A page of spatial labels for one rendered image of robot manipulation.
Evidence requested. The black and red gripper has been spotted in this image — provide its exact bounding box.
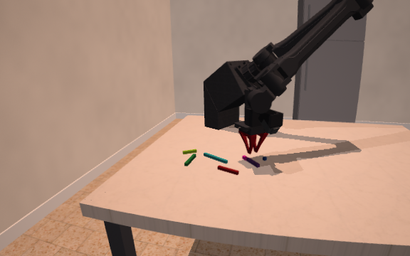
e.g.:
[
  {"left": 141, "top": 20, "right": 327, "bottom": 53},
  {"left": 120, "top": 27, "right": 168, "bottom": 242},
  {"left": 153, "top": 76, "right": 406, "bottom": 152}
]
[{"left": 234, "top": 106, "right": 268, "bottom": 154}]

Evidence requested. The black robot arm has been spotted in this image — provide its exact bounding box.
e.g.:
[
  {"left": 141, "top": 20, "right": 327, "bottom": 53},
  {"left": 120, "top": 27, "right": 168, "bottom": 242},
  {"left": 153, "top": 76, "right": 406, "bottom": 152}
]
[{"left": 234, "top": 0, "right": 374, "bottom": 134}]

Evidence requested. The dark red rod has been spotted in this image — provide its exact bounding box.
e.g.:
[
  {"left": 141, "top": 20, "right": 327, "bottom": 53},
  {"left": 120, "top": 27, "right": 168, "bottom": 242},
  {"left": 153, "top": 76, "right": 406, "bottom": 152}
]
[{"left": 217, "top": 166, "right": 239, "bottom": 175}]

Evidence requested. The dark purple rod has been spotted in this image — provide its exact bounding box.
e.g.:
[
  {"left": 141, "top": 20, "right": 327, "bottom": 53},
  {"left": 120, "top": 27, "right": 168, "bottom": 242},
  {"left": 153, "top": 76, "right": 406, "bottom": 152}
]
[{"left": 246, "top": 157, "right": 260, "bottom": 168}]

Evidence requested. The turquoise rod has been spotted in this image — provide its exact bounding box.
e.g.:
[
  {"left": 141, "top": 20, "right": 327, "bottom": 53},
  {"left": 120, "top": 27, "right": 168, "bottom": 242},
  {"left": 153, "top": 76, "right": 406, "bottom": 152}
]
[{"left": 204, "top": 152, "right": 228, "bottom": 164}]

